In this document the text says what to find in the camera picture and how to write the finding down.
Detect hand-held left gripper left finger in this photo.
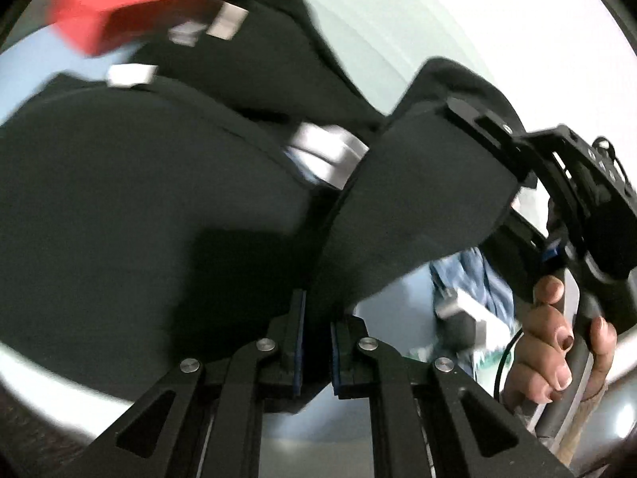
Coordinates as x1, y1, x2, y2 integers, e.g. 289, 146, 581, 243
64, 290, 308, 478

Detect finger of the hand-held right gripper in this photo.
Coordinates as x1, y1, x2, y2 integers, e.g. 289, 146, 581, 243
442, 98, 538, 184

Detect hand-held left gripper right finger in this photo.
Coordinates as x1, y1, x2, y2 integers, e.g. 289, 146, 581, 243
330, 315, 574, 478

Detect black garment with white tags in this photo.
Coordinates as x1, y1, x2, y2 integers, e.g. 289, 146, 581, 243
0, 0, 529, 411

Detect person's right hand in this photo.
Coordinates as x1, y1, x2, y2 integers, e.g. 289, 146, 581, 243
502, 274, 619, 405

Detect small grey white box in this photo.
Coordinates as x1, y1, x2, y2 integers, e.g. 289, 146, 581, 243
436, 288, 491, 352

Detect blue denim jeans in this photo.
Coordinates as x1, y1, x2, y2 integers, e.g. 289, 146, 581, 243
429, 248, 516, 344

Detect red cloth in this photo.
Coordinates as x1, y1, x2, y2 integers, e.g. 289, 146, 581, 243
47, 0, 224, 58

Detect black cable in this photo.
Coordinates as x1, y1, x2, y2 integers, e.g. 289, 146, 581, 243
492, 326, 526, 399

